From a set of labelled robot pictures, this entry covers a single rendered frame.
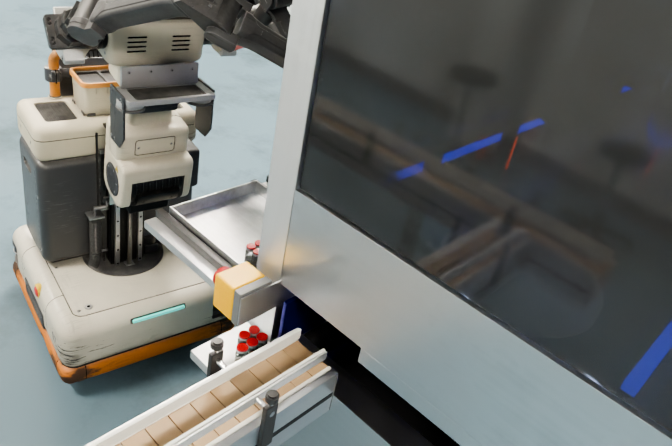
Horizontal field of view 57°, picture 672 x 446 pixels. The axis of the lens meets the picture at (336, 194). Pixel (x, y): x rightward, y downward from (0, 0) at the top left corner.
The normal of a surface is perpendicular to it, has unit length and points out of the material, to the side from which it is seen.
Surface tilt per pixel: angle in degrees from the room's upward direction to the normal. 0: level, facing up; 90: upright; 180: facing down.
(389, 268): 90
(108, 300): 0
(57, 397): 0
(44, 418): 0
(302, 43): 90
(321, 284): 90
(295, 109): 90
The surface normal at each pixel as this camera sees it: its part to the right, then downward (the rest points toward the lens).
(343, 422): -0.68, 0.25
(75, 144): 0.58, 0.49
